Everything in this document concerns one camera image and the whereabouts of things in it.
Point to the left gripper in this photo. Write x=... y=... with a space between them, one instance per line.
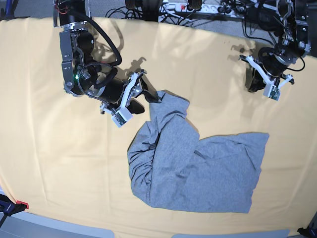
x=273 y=61

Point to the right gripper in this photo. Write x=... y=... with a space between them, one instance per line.
x=116 y=94

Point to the grey t-shirt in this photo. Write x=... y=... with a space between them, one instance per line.
x=171 y=167

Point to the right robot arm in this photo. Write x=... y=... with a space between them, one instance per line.
x=83 y=75

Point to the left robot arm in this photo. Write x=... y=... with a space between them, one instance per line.
x=291 y=28

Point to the black power adapter box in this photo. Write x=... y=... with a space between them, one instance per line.
x=265 y=16

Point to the white power strip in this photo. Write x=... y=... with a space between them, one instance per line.
x=182 y=9

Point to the yellow table cloth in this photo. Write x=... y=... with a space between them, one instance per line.
x=69 y=162

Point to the black clamp right corner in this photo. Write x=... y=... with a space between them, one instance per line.
x=308 y=232

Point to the red black clamp left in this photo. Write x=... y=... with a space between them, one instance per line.
x=8 y=208

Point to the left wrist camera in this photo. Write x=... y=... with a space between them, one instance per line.
x=271 y=92

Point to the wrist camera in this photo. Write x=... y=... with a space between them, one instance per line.
x=121 y=117
x=271 y=92

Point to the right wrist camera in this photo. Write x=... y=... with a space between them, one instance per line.
x=121 y=117

